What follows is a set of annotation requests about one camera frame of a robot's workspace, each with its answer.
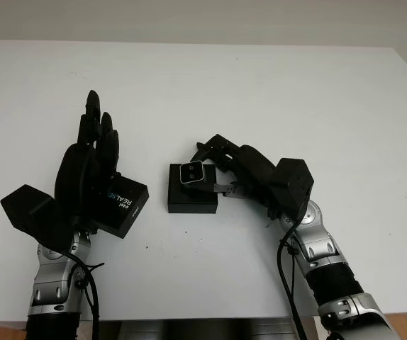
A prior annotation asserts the black RealSense box lid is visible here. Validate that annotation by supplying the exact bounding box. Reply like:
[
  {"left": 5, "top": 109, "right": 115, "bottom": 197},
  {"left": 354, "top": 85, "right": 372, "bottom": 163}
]
[{"left": 93, "top": 175, "right": 150, "bottom": 240}]

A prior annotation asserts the dark grey robot torso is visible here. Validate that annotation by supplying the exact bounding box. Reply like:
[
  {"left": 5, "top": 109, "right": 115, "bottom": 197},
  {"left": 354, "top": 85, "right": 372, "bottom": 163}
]
[{"left": 100, "top": 318, "right": 318, "bottom": 340}]

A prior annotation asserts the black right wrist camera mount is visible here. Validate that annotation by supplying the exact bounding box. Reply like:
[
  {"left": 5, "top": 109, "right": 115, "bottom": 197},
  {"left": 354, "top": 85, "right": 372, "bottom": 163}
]
[{"left": 272, "top": 157, "right": 315, "bottom": 222}]

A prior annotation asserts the small silver depth camera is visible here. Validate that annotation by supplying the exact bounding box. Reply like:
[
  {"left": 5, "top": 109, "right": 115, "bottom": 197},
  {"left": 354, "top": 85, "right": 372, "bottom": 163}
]
[{"left": 179, "top": 161, "right": 214, "bottom": 195}]

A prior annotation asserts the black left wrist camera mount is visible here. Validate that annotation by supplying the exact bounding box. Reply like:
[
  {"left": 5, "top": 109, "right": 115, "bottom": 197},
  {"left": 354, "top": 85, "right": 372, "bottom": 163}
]
[{"left": 0, "top": 184, "right": 77, "bottom": 251}]

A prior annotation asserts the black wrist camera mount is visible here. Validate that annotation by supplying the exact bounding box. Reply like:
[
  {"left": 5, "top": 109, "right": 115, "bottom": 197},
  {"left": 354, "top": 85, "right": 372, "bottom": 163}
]
[
  {"left": 272, "top": 157, "right": 315, "bottom": 222},
  {"left": 0, "top": 184, "right": 77, "bottom": 251}
]

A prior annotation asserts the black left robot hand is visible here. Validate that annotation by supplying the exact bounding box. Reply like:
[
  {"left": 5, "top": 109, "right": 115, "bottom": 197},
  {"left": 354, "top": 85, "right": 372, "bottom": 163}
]
[{"left": 53, "top": 90, "right": 123, "bottom": 235}]

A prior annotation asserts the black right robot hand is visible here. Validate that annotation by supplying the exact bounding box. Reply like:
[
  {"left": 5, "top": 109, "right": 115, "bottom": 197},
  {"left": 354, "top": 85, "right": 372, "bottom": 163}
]
[{"left": 191, "top": 133, "right": 286, "bottom": 214}]

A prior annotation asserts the black camera box base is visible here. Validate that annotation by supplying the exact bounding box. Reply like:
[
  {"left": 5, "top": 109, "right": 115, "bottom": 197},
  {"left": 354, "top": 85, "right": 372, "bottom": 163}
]
[{"left": 167, "top": 163, "right": 219, "bottom": 215}]

